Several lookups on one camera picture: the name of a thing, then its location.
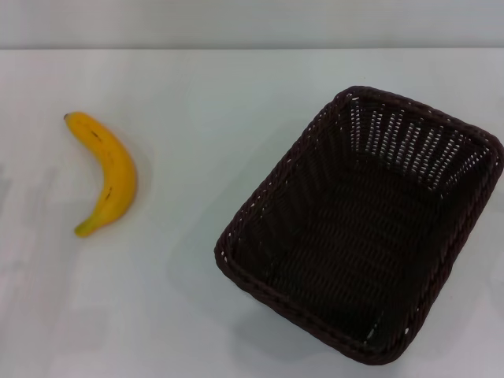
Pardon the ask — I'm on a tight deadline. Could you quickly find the black woven plastic basket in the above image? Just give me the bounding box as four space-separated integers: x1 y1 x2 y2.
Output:
213 84 504 355

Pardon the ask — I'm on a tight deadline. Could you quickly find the yellow banana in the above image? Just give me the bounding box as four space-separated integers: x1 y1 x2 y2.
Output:
64 111 139 239

